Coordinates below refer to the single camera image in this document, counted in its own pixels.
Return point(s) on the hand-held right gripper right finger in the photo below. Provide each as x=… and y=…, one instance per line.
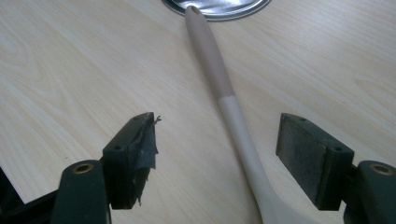
x=311, y=161

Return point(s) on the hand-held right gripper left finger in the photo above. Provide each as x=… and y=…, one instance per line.
x=127, y=168

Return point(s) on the round metal plate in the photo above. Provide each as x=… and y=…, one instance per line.
x=218, y=8

